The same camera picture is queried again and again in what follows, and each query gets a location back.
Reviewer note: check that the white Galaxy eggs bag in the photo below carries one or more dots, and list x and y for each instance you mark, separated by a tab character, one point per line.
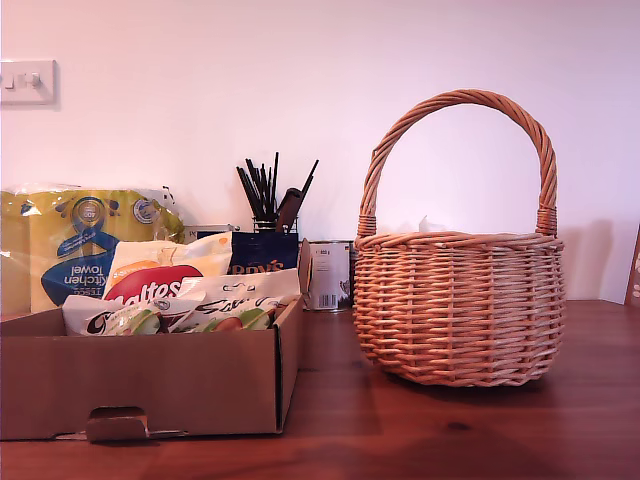
235	300
100	320

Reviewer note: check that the red cream Maltesers bag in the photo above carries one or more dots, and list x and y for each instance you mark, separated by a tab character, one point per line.
150	287

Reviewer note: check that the blue Terry's orange eggs bag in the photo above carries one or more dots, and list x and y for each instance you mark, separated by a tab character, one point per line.
260	255

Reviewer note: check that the white Porlex box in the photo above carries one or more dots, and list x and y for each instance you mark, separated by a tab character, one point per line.
191	234

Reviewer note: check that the brown cardboard box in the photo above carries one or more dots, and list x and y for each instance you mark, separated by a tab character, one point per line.
150	380

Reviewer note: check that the tin can with white label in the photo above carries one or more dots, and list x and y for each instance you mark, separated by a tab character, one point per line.
330	275

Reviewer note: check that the dark brown wooden spatula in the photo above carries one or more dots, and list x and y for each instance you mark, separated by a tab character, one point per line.
289	207

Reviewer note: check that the single slanted black stick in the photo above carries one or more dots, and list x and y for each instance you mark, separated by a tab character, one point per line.
307	180

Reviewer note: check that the bundle of black sticks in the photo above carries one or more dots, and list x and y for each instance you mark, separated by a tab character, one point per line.
260	192

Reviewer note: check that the white tissue paper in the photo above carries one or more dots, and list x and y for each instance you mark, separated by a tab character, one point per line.
430	225

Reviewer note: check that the yellow kitchen towel pack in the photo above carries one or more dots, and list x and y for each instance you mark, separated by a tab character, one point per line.
60	260

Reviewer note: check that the wooden board with white dots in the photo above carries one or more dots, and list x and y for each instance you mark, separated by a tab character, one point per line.
635	280

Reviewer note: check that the white wall light switch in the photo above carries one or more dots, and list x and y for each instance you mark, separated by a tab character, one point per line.
27	82

